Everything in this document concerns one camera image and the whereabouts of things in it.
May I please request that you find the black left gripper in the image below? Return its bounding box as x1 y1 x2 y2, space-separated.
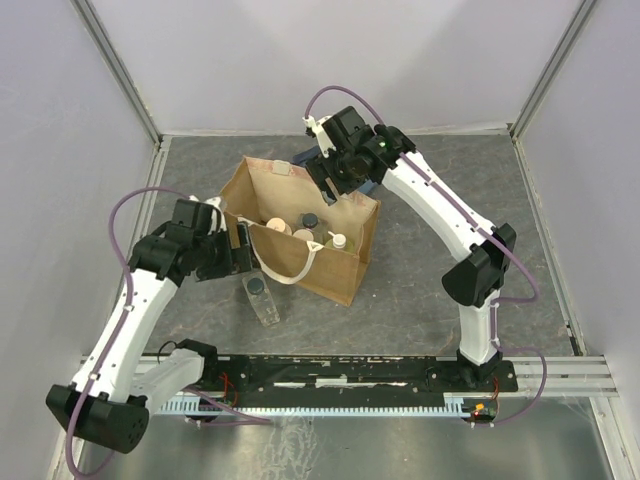
194 221 261 282

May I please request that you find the clear bottle black cap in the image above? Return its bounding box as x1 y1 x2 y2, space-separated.
242 271 281 327
298 212 329 243

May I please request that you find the small green pump bottle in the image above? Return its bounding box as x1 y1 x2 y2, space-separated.
325 231 356 253

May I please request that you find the cream jar with lid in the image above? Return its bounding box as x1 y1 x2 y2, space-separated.
266 217 292 235

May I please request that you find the brown canvas tote bag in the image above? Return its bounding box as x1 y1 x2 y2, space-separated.
221 157 380 306

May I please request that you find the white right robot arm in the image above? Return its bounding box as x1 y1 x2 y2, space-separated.
303 106 516 391

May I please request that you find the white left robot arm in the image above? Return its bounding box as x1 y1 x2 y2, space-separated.
45 197 256 454

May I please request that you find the blue and striped clothes pile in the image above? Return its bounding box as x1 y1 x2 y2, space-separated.
291 148 318 167

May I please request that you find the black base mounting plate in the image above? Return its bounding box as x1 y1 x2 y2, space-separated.
196 354 518 410

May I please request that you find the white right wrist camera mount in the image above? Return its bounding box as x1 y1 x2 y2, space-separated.
303 115 335 158

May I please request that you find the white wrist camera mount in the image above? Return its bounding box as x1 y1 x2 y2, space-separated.
202 196 227 235
303 115 335 158

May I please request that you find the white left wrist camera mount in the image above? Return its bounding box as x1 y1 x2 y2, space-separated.
202 196 227 235

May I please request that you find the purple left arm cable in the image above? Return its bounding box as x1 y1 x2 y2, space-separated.
65 186 274 479

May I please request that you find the light blue cable duct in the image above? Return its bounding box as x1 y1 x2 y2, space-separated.
156 394 471 418

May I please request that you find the aluminium frame rail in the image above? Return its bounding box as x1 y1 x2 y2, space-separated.
69 355 621 397

